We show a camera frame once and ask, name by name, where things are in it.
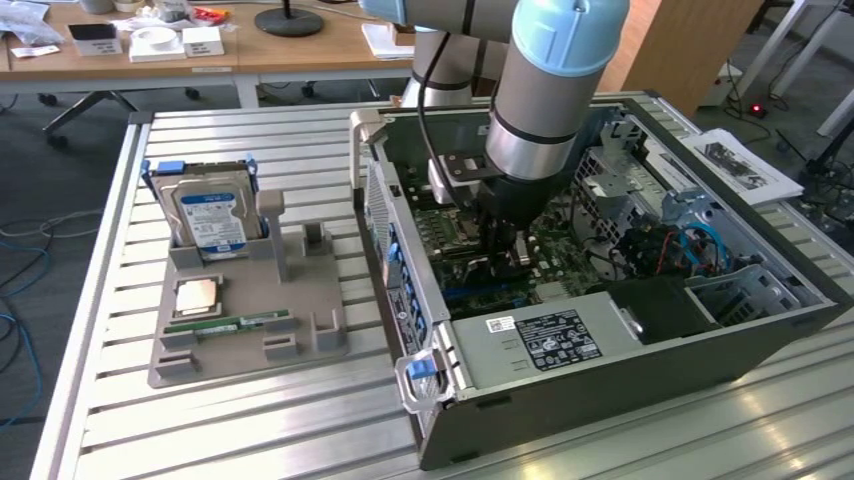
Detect hard disk blue rails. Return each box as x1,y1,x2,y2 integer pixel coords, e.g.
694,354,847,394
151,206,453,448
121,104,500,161
143,157,265,262

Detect blue disk wire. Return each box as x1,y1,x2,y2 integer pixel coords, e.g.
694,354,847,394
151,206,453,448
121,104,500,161
679,222,735,274

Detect blue floor cable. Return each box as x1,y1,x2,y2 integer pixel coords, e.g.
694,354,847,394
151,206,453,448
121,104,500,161
0,239,52,431

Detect silver disk bay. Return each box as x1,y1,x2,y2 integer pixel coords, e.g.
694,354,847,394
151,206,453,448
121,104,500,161
683,264,802,326

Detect flat white box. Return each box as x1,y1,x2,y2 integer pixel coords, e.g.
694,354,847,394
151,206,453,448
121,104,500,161
127,39,188,64

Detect silver perforated drive cage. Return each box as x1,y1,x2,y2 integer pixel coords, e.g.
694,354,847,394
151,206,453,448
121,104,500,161
571,113,712,264

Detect white paper pile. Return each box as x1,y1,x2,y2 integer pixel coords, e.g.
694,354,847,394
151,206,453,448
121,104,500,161
361,22,419,61

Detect red packet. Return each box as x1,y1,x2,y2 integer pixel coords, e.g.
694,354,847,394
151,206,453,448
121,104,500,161
189,5,232,26

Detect grey power supply unit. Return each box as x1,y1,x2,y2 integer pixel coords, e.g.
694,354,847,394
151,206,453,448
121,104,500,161
449,292,642,391

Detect green RAM stick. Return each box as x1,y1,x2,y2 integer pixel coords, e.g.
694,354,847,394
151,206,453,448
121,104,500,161
163,309,293,335

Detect white labelled box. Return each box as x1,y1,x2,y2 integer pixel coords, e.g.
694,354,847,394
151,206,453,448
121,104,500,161
180,25,224,58

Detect grey parts rack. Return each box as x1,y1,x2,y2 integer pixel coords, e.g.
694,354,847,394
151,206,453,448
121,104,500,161
145,188,352,390

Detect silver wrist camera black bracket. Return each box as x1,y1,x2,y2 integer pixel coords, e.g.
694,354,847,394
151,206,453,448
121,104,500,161
425,149,505,207

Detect green motherboard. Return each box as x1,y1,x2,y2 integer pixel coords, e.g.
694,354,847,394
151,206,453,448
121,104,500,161
399,169,622,321

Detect green graphics card black shroud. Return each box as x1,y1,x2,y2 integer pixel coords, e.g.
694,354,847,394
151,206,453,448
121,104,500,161
432,244,539,294

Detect CPU socket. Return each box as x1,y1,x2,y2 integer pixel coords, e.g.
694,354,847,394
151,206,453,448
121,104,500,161
439,207,485,251

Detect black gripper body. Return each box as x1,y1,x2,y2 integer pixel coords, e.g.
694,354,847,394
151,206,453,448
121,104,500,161
473,172,562,241

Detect printed paper stack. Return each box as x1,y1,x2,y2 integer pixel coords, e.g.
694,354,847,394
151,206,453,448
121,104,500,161
656,127,807,207

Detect white floor unit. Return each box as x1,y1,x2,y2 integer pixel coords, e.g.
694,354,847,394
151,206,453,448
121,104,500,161
710,59,746,109

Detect black open PC case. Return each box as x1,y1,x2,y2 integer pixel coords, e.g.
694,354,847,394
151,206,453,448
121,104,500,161
349,97,846,471

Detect white tape roll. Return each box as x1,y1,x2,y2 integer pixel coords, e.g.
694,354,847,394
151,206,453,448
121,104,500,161
131,27,179,50

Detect black round lamp base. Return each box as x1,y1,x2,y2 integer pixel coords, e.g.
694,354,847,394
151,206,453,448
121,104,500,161
252,0,327,37

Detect blue expansion slot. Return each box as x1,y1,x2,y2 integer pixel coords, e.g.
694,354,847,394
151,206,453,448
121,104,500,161
443,283,512,304

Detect clear plastic bag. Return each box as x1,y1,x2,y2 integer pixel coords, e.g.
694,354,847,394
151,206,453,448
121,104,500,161
0,0,65,46

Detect white floor cable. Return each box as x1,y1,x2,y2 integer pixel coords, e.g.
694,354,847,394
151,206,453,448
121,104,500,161
0,209,105,239

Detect white box black top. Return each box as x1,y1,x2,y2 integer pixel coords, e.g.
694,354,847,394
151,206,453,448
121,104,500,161
65,22,121,57

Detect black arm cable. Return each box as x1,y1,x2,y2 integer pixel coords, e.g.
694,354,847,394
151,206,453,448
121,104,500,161
416,27,461,206

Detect white table frame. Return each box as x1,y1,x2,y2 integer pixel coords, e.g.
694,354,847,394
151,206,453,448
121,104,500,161
730,0,854,139

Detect black desk leg with caster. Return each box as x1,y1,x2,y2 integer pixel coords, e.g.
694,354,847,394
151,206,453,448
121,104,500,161
38,88,141,150

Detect silver CPU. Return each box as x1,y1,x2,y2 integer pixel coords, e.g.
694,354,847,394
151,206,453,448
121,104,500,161
172,277,221,316

